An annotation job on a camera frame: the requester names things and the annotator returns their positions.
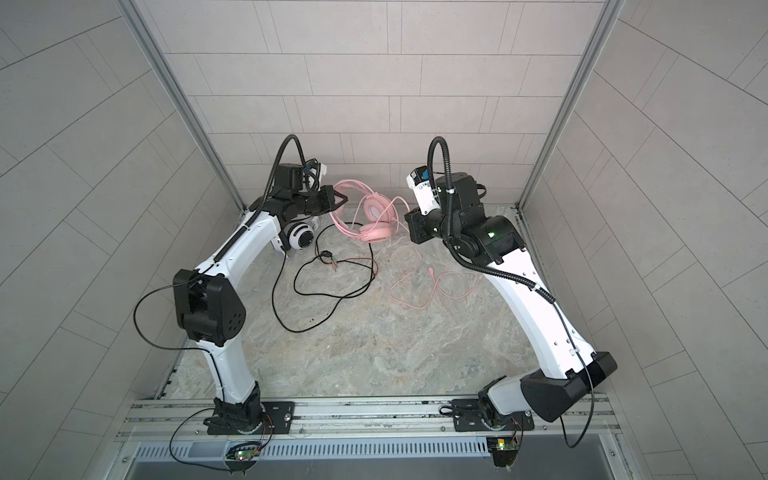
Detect left circuit board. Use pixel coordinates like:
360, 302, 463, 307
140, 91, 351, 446
224, 441, 263, 475

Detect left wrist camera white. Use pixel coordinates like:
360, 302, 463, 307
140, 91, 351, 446
304, 159, 327, 184

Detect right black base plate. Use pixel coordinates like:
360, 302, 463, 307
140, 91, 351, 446
439, 398, 535, 432

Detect right circuit board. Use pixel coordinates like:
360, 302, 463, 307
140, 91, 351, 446
486, 437, 520, 469

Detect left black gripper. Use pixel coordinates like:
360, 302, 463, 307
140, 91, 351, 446
288, 185, 347, 216

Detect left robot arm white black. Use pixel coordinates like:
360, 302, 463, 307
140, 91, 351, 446
169, 134, 347, 435

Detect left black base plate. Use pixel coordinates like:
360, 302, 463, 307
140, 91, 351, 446
203, 400, 296, 435

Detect circuit board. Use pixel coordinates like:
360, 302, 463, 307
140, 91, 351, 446
486, 437, 520, 469
224, 441, 263, 475

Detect pink headphones with cable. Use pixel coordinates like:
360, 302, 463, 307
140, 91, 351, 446
330, 179, 481, 310

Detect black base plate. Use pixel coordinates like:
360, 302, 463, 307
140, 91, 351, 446
203, 400, 296, 435
439, 398, 535, 432

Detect aluminium mounting rail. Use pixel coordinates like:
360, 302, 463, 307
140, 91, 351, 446
116, 392, 622, 442

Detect white black headphones with cable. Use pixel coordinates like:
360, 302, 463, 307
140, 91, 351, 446
270, 220, 380, 335

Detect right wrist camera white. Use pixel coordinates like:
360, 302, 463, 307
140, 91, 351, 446
406, 166, 440, 216

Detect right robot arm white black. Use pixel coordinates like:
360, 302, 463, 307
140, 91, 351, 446
405, 167, 617, 430

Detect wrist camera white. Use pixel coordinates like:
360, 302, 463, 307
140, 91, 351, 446
304, 159, 327, 184
406, 166, 440, 216

